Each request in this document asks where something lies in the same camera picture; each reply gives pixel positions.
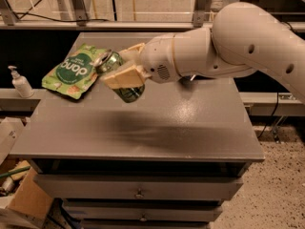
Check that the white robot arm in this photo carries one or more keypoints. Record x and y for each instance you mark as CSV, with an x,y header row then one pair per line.
x,y
243,39

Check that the upper drawer knob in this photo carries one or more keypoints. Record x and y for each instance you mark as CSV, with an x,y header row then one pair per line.
x,y
139,194

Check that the drawer knob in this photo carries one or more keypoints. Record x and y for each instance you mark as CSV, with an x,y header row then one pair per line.
x,y
143,218
139,194

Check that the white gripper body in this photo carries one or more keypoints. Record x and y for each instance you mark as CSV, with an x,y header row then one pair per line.
x,y
157,58

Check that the white pump bottle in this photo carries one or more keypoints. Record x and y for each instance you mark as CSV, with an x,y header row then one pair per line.
x,y
20,83

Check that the lower drawer knob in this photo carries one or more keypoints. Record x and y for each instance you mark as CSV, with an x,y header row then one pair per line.
x,y
143,218

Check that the green soda can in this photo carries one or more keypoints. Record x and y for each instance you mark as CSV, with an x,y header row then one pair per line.
x,y
109,61

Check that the cardboard box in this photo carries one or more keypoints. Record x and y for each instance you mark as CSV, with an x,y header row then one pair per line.
x,y
28,206

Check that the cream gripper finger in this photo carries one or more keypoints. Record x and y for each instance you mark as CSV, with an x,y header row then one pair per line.
x,y
127,76
132,53

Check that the green dang snack bag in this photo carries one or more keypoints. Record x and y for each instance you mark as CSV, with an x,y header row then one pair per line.
x,y
75,74

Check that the grey drawer cabinet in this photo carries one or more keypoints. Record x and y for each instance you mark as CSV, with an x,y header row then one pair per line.
x,y
185,144

